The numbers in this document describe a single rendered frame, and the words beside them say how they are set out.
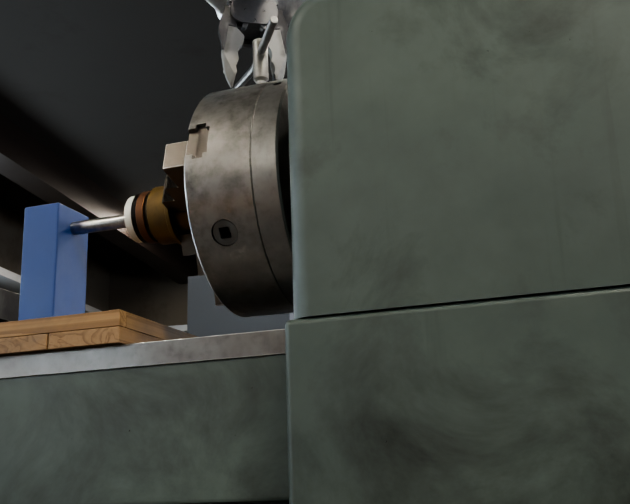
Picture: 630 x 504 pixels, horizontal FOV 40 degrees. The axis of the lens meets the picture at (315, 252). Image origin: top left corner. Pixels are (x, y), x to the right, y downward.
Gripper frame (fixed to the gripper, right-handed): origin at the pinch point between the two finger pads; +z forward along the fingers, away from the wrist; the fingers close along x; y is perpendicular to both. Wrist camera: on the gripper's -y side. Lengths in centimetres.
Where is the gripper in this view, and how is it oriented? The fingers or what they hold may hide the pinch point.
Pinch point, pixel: (255, 79)
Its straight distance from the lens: 131.6
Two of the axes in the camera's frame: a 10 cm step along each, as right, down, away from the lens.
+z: 0.4, 9.7, -2.4
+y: -2.4, 2.4, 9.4
